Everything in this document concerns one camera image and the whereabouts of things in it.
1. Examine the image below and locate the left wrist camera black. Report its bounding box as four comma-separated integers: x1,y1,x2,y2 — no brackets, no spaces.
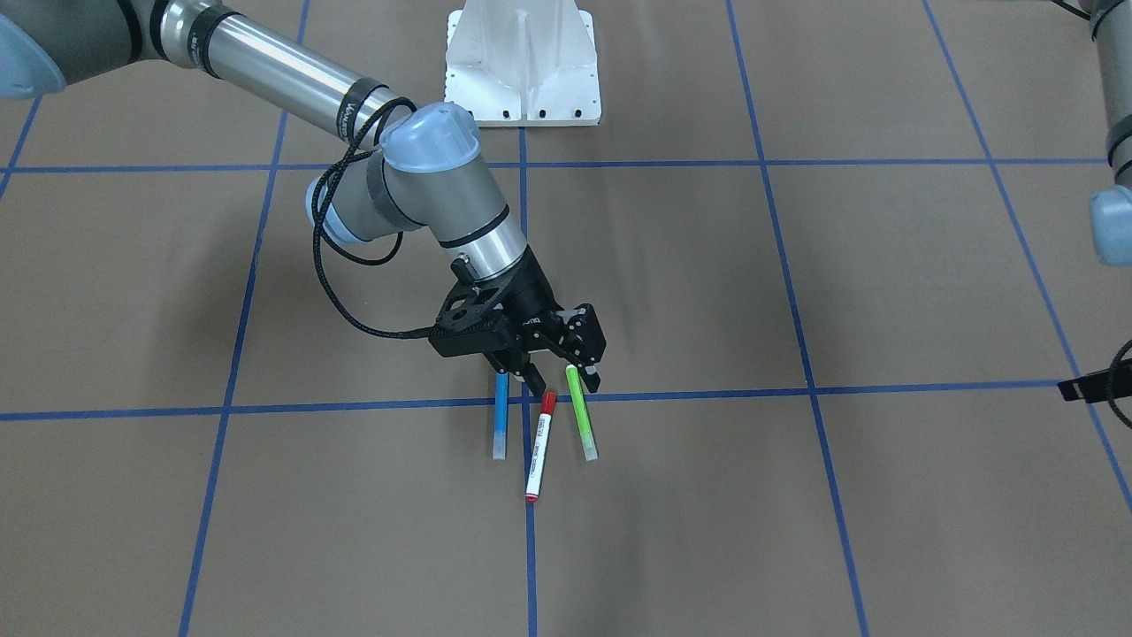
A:
1058,362,1131,403

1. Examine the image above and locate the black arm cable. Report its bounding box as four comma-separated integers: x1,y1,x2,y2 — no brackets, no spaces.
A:
311,96,443,341

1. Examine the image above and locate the green highlighter pen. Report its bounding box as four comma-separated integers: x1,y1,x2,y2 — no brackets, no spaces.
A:
565,365,599,460

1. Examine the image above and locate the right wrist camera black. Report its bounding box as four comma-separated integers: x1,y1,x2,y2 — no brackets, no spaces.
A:
427,283,520,358

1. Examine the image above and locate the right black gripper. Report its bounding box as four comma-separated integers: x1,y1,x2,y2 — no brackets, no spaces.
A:
482,247,607,399

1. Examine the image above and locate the blue highlighter pen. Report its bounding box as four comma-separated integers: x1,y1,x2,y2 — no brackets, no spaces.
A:
492,372,509,460

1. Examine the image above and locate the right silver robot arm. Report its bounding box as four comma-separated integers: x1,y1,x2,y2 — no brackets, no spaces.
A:
3,1,628,414

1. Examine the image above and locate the red capped white marker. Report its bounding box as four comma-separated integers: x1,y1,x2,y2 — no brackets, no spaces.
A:
524,389,557,503

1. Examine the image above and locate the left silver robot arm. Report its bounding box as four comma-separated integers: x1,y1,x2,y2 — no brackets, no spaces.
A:
1079,1,1131,267

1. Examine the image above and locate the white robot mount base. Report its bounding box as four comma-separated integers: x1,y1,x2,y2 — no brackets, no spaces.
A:
444,1,603,127

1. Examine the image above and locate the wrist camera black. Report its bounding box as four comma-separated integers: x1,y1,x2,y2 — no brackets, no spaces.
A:
427,283,520,358
1058,362,1131,403

